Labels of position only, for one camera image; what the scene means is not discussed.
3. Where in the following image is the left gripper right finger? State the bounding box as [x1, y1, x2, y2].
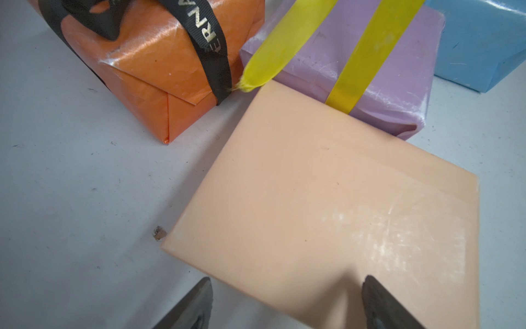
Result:
[361, 275, 425, 329]

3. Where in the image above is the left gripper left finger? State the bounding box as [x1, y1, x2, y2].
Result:
[153, 277, 213, 329]

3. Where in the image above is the peach gift box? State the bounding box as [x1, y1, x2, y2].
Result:
[162, 82, 480, 328]

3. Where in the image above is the purple gift box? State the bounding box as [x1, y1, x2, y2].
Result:
[239, 0, 446, 141]

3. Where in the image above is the orange gift box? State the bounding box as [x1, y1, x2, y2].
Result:
[61, 1, 265, 144]

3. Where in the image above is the blue gift box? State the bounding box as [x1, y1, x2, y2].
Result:
[425, 0, 525, 93]

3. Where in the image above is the yellow ribbon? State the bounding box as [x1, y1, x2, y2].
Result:
[236, 0, 423, 114]

